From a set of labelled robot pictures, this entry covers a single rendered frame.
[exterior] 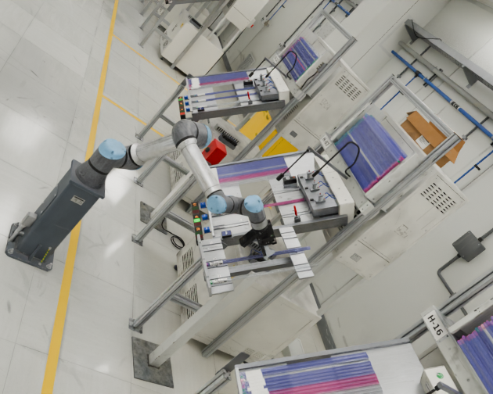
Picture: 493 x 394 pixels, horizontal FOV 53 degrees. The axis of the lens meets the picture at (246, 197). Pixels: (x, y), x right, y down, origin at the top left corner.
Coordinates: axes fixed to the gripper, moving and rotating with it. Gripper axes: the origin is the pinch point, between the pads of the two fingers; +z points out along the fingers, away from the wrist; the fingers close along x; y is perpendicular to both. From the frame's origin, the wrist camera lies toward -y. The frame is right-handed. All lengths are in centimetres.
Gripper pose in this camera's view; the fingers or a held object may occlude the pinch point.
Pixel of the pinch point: (264, 255)
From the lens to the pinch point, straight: 234.0
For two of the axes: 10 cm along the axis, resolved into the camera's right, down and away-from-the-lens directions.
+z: 2.2, 7.3, 6.5
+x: -2.2, -6.1, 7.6
